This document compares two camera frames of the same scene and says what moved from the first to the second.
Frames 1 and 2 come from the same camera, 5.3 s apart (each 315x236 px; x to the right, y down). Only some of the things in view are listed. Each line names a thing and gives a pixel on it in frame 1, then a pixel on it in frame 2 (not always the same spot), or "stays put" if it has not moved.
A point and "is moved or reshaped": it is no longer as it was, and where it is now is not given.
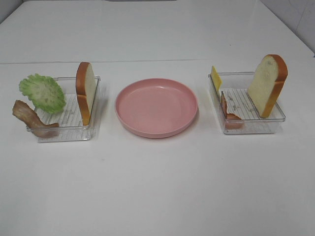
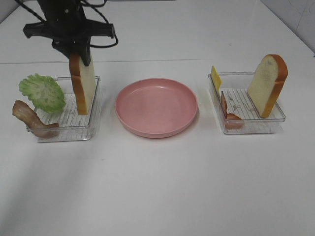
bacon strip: x=232 y=121 stays put
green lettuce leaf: x=45 y=92 stays put
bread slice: x=85 y=85 is moved or reshaped
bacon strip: x=22 y=111 stays put
